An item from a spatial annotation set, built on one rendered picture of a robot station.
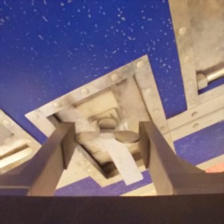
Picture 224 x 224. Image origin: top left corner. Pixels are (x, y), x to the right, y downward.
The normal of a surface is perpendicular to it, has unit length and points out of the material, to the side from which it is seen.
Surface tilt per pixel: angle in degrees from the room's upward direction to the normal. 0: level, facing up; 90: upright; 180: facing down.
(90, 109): 90
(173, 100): 90
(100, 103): 90
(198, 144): 90
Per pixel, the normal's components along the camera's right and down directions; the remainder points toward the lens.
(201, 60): 0.17, 0.60
